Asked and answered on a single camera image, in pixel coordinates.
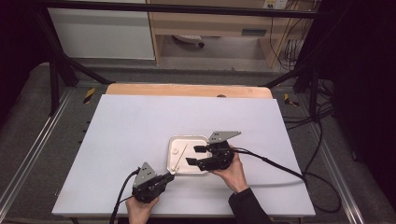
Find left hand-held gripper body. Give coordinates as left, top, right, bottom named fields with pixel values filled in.
left=132, top=161, right=168, bottom=203

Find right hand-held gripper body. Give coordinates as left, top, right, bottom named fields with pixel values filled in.
left=198, top=131, right=242, bottom=172

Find thin wooden skewer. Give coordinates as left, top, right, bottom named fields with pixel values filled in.
left=172, top=143, right=189, bottom=174

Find square white tray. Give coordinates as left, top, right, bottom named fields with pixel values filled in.
left=166, top=134, right=211, bottom=175

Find person's right hand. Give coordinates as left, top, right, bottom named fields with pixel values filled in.
left=208, top=146, right=250, bottom=194

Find person's left hand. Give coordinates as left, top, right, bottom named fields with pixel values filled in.
left=125, top=195, right=160, bottom=224

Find light wooden table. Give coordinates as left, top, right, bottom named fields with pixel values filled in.
left=106, top=82, right=274, bottom=100

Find yellow black tape strip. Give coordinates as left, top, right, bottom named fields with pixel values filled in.
left=283, top=92, right=300, bottom=107

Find office chair base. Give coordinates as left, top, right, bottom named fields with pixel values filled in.
left=172, top=35, right=205, bottom=49

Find black metal stand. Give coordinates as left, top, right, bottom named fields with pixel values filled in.
left=32, top=7, right=117, bottom=117
left=263, top=60, right=322, bottom=123

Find light wooden desk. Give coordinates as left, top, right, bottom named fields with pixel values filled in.
left=146, top=0, right=316, bottom=68

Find white cabinet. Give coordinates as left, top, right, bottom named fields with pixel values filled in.
left=46, top=0, right=156, bottom=61

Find white power strip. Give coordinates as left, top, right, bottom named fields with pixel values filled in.
left=262, top=0, right=289, bottom=9

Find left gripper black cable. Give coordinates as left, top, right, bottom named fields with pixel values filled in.
left=108, top=167, right=142, bottom=224

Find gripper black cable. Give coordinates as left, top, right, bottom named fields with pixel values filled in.
left=232, top=147, right=342, bottom=215
left=108, top=167, right=142, bottom=224

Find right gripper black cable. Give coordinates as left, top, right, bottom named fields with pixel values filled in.
left=232, top=147, right=342, bottom=215

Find black floor cables bundle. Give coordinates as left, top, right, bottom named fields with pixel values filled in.
left=281, top=78, right=336, bottom=132

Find aluminium floor rail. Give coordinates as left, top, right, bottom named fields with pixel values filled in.
left=0, top=89, right=75, bottom=213
left=306, top=122, right=366, bottom=224

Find black hanging cables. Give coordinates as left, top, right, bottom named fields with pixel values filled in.
left=268, top=0, right=314, bottom=71

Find black horizontal frame bar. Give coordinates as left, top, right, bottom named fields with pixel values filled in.
left=38, top=0, right=319, bottom=20

